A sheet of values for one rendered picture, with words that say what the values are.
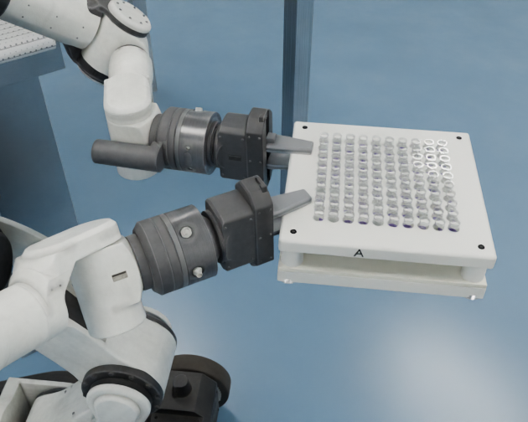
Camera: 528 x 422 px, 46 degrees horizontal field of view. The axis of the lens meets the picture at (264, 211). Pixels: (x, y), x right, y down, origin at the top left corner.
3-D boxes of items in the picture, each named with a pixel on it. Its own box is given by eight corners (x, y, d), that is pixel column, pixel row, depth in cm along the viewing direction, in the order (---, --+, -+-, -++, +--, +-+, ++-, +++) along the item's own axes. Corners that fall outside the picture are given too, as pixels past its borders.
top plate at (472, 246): (466, 143, 89) (468, 131, 88) (493, 270, 71) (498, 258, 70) (293, 131, 91) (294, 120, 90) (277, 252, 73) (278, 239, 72)
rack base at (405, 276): (458, 171, 93) (462, 158, 91) (483, 299, 75) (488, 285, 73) (292, 159, 95) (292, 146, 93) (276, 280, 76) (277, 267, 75)
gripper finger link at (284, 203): (314, 205, 76) (268, 221, 74) (302, 190, 78) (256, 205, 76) (315, 195, 75) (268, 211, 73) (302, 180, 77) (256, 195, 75)
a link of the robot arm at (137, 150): (199, 157, 96) (131, 148, 98) (194, 95, 89) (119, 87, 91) (174, 204, 88) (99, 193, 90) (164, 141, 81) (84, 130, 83)
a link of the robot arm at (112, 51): (134, 132, 102) (132, 75, 116) (167, 84, 97) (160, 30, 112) (73, 104, 97) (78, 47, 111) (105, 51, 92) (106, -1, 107)
